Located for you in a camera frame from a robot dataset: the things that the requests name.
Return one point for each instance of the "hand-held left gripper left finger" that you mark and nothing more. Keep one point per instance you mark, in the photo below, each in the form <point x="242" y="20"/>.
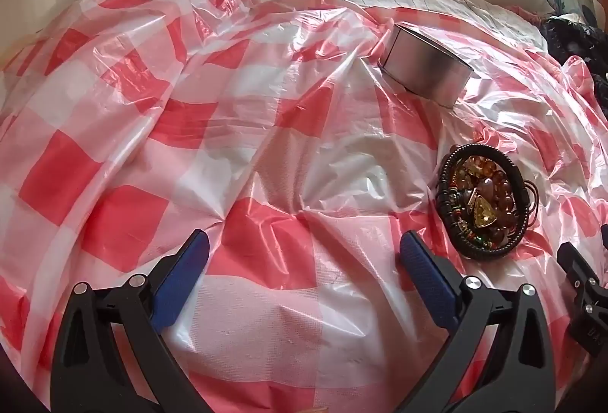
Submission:
<point x="183" y="270"/>

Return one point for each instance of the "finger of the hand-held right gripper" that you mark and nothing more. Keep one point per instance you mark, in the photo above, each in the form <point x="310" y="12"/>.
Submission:
<point x="589" y="308"/>

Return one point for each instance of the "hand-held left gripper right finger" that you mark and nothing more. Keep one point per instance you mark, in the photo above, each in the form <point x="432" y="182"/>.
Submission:
<point x="425" y="273"/>

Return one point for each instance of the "pile of jewelry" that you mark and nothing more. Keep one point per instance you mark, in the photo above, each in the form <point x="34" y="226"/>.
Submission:
<point x="484" y="199"/>

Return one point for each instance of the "round metal tin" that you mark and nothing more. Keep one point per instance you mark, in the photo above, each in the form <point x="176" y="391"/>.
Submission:
<point x="422" y="61"/>

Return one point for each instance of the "red white checkered plastic sheet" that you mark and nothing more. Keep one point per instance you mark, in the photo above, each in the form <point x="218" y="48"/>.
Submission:
<point x="237" y="132"/>

